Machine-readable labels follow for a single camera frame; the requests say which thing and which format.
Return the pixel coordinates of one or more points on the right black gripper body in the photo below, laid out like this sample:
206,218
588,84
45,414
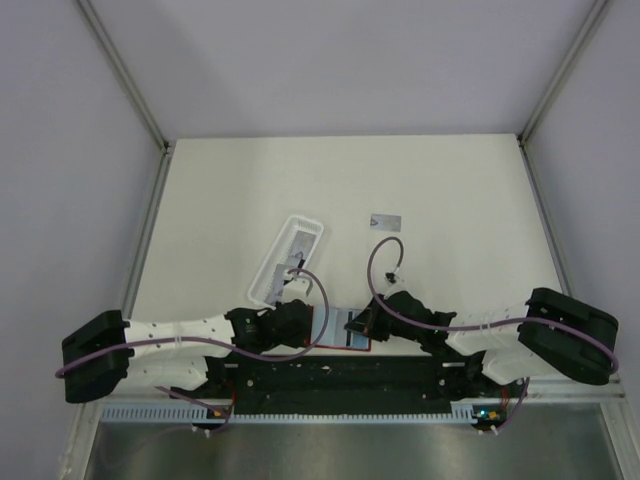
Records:
380,327

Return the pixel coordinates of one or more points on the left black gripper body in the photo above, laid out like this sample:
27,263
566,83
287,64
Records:
296,340

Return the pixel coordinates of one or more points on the red leather card holder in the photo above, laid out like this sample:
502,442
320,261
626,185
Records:
334,337

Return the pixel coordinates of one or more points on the silver magnetic stripe card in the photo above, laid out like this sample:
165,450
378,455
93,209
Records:
352,335

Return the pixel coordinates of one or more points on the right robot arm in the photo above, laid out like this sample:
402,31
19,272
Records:
548,334

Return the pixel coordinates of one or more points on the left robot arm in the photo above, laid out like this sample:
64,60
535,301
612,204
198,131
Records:
111,353

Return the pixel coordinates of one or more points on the middle card in basket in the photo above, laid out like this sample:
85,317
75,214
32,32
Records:
296,261

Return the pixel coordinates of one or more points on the silver card on table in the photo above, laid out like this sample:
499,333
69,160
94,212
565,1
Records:
386,222

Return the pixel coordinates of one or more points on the white plastic basket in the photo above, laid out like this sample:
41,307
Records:
278,253

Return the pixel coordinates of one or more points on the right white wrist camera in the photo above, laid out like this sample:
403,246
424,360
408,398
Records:
393,277

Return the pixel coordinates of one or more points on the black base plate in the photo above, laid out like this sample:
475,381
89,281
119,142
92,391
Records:
352,385

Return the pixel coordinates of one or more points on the aluminium frame rail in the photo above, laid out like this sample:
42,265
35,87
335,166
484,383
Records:
555,390

